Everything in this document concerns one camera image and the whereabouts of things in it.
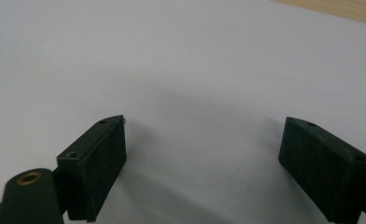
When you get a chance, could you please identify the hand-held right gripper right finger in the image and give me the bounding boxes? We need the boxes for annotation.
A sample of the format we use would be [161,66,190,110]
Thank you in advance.
[277,116,366,224]

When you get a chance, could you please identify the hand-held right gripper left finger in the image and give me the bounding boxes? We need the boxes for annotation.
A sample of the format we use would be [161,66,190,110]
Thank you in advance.
[56,114,128,224]

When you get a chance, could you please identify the wooden table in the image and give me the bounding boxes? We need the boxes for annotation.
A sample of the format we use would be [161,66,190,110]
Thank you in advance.
[269,0,366,27]

